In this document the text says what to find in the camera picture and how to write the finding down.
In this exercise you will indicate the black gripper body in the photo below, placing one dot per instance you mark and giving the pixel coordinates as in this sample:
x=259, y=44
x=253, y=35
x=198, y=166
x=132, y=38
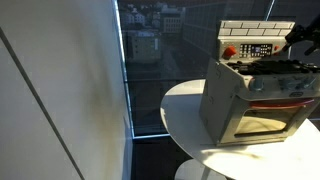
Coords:
x=305, y=33

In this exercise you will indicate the window frame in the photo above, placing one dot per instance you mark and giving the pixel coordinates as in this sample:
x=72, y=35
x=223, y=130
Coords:
x=126, y=76

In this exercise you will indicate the big red stove knob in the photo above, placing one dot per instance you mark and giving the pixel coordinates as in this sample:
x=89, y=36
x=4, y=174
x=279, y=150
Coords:
x=229, y=52

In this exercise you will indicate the white toy kitchen stove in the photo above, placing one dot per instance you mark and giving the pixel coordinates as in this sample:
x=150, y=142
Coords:
x=220, y=100

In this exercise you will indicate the blue stove knob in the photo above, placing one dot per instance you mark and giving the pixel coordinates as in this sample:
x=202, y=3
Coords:
x=288, y=83
x=306, y=82
x=256, y=84

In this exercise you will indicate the round white table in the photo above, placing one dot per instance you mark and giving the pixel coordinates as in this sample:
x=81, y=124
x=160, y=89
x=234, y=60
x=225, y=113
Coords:
x=186, y=123

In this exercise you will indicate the small orange stove button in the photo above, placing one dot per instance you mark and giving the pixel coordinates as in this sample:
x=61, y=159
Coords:
x=276, y=47
x=275, y=53

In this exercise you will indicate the pale building outside window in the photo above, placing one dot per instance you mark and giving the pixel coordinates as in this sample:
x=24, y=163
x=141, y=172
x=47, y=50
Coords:
x=145, y=46

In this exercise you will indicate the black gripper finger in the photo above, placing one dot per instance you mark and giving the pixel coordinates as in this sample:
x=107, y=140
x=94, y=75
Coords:
x=312, y=49
x=289, y=44

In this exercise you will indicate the black stove control panel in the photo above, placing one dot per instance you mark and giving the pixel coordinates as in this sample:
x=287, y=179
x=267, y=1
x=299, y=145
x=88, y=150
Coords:
x=255, y=50

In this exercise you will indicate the white round table base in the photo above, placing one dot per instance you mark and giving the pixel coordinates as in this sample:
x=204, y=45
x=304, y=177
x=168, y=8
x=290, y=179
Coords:
x=190, y=171

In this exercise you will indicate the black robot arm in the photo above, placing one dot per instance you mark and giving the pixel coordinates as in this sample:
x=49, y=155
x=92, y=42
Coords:
x=316, y=24

